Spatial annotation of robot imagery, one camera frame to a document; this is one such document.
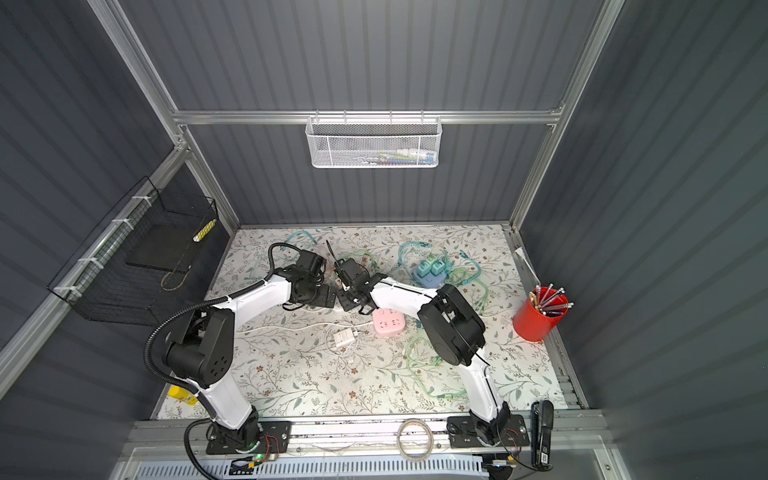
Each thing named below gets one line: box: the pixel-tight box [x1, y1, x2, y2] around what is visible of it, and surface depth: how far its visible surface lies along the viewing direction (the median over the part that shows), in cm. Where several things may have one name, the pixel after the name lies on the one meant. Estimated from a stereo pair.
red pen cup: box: [513, 283, 574, 342], surface depth 86 cm
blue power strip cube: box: [413, 268, 447, 289], surface depth 104 cm
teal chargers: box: [417, 255, 445, 278], surface depth 101 cm
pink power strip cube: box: [372, 308, 406, 336], surface depth 93 cm
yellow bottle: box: [167, 386, 199, 406], surface depth 77 cm
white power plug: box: [333, 328, 355, 347], surface depth 90 cm
